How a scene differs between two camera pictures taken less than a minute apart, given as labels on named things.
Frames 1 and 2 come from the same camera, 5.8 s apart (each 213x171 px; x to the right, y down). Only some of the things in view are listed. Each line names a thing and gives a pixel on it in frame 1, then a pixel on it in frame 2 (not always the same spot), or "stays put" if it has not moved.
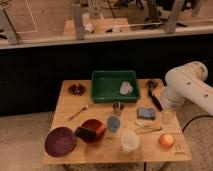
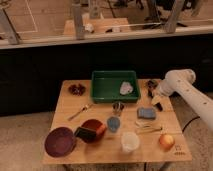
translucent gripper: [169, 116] to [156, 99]
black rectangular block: [86, 134] stays put
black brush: [151, 86] stays put
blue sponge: [146, 113] stays put
